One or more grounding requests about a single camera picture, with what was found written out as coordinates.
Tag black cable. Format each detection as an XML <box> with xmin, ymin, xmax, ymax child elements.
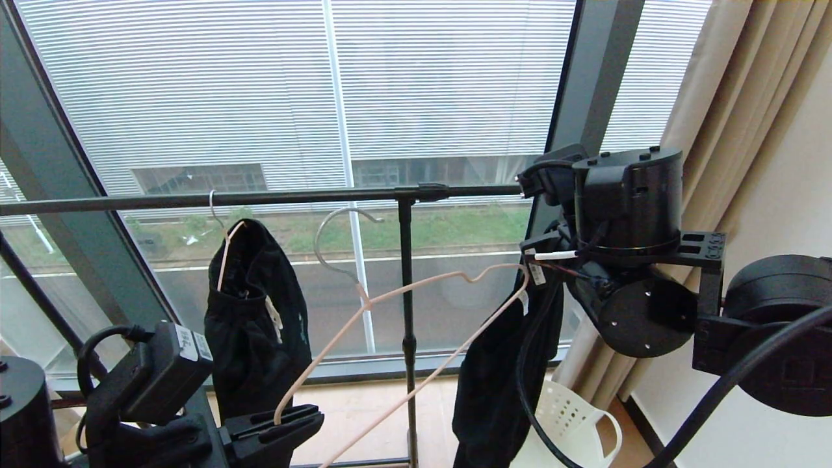
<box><xmin>77</xmin><ymin>325</ymin><xmax>153</xmax><ymax>398</ymax></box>
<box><xmin>517</xmin><ymin>276</ymin><xmax>832</xmax><ymax>468</ymax></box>

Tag black short-sleeved shirt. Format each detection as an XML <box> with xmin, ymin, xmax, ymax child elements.
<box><xmin>452</xmin><ymin>263</ymin><xmax>566</xmax><ymax>468</ymax></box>

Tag beige curtain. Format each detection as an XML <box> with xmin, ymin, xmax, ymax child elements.
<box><xmin>552</xmin><ymin>0</ymin><xmax>832</xmax><ymax>410</ymax></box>

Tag black clothes rack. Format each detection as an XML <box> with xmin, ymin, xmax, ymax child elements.
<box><xmin>0</xmin><ymin>184</ymin><xmax>524</xmax><ymax>468</ymax></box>

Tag black drawstring shorts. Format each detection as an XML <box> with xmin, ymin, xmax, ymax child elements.
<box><xmin>204</xmin><ymin>219</ymin><xmax>314</xmax><ymax>423</ymax></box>

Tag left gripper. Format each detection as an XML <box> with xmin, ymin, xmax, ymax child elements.
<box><xmin>90</xmin><ymin>404</ymin><xmax>325</xmax><ymax>468</ymax></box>

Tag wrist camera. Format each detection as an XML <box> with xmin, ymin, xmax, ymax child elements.
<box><xmin>517</xmin><ymin>144</ymin><xmax>589</xmax><ymax>209</ymax></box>
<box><xmin>84</xmin><ymin>322</ymin><xmax>214</xmax><ymax>424</ymax></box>

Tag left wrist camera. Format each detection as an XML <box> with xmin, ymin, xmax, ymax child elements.
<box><xmin>84</xmin><ymin>322</ymin><xmax>214</xmax><ymax>424</ymax></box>

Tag white laundry basket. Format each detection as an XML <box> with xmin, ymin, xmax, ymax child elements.
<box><xmin>510</xmin><ymin>379</ymin><xmax>623</xmax><ymax>468</ymax></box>

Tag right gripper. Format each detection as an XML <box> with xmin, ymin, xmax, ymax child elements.
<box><xmin>571</xmin><ymin>272</ymin><xmax>698</xmax><ymax>360</ymax></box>

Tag pink clothes hanger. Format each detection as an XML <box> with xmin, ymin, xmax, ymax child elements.
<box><xmin>208</xmin><ymin>190</ymin><xmax>248</xmax><ymax>293</ymax></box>
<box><xmin>273</xmin><ymin>207</ymin><xmax>532</xmax><ymax>468</ymax></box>

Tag window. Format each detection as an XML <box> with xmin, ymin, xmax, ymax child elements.
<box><xmin>0</xmin><ymin>0</ymin><xmax>712</xmax><ymax>385</ymax></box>

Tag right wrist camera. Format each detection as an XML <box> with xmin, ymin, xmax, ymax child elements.
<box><xmin>517</xmin><ymin>144</ymin><xmax>589</xmax><ymax>209</ymax></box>

